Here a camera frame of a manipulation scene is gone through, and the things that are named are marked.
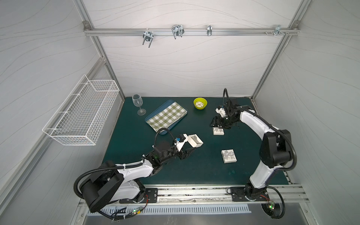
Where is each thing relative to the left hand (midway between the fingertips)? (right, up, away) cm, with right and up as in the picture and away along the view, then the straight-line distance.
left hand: (192, 143), depth 77 cm
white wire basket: (-56, +13, -9) cm, 58 cm away
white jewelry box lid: (+20, +3, +22) cm, 30 cm away
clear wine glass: (-39, +25, +27) cm, 53 cm away
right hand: (+15, +9, +13) cm, 22 cm away
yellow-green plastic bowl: (+10, +28, +38) cm, 48 cm away
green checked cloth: (-18, +14, +31) cm, 38 cm away
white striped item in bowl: (+8, +24, +35) cm, 43 cm away
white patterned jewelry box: (+23, -10, +8) cm, 26 cm away
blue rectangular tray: (-22, +21, +38) cm, 49 cm away
